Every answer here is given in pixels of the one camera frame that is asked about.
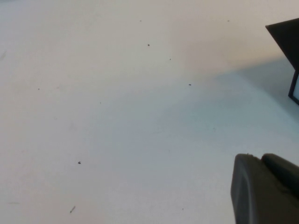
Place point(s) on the black glasses case printed side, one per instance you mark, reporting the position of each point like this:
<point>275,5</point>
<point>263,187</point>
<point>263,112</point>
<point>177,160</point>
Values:
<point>287,39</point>

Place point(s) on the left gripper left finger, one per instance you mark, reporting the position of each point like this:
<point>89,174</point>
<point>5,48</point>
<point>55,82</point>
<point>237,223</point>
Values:
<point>252,198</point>

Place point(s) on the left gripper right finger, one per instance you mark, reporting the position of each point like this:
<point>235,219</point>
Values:
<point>282,172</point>

